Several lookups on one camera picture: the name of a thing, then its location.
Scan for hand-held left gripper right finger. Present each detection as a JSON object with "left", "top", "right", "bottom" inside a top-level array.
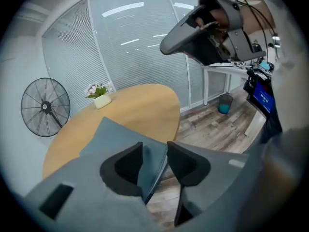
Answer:
[{"left": 166, "top": 141, "right": 250, "bottom": 227}]

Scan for round wooden table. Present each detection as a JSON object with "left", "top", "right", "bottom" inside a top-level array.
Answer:
[{"left": 42, "top": 83, "right": 181, "bottom": 180}]

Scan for white desk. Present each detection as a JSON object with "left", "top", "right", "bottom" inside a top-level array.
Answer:
[{"left": 203, "top": 61, "right": 253, "bottom": 106}]

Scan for potted pink flowers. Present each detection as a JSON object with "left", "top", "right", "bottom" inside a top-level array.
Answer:
[{"left": 84, "top": 81, "right": 114, "bottom": 110}]

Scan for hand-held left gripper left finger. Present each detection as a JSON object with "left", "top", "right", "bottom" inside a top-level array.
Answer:
[{"left": 23, "top": 141, "right": 165, "bottom": 232}]

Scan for person's right forearm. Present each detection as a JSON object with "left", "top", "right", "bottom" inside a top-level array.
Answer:
[{"left": 241, "top": 0, "right": 276, "bottom": 35}]

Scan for person's dark trousers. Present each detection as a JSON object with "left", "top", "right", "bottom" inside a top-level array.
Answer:
[{"left": 262, "top": 100, "right": 283, "bottom": 143}]

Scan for small monitor screen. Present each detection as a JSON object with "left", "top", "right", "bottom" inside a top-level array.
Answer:
[{"left": 243, "top": 68, "right": 276, "bottom": 120}]

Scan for glass partition with blinds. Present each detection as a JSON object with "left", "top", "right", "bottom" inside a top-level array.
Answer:
[{"left": 41, "top": 0, "right": 206, "bottom": 111}]

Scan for black standing fan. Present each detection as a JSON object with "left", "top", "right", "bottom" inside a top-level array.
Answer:
[{"left": 20, "top": 77, "right": 71, "bottom": 138}]

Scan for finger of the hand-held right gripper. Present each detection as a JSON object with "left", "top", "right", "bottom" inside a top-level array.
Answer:
[{"left": 159, "top": 5, "right": 212, "bottom": 56}]

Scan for person's right hand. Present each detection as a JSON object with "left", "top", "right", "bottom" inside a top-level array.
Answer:
[{"left": 195, "top": 8, "right": 230, "bottom": 30}]

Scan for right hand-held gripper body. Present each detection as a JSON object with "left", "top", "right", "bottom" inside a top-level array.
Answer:
[{"left": 185, "top": 0, "right": 267, "bottom": 67}]

